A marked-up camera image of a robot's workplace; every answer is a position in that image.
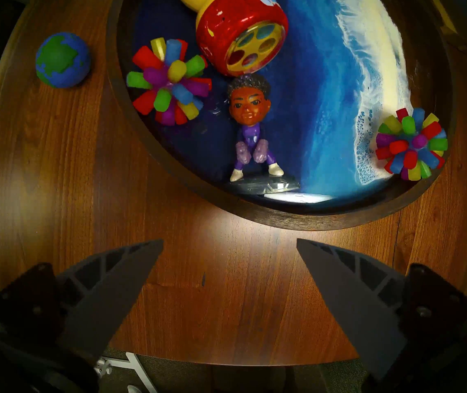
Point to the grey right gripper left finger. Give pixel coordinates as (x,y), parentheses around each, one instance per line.
(106,298)

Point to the multicolour spiky ball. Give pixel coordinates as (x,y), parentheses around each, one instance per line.
(170,81)
(411,144)

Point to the white metal stand leg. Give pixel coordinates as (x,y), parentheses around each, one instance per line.
(135,365)

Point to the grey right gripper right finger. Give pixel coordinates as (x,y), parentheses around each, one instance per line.
(352,302)

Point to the round wooden blue resin tray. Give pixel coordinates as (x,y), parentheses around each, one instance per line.
(319,89)

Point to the red yellow toy flashlight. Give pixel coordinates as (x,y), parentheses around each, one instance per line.
(229,28)

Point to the purple suit toy figure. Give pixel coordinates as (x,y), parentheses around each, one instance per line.
(249,105)

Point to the blue green globe ball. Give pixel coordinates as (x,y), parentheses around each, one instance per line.
(63,60)

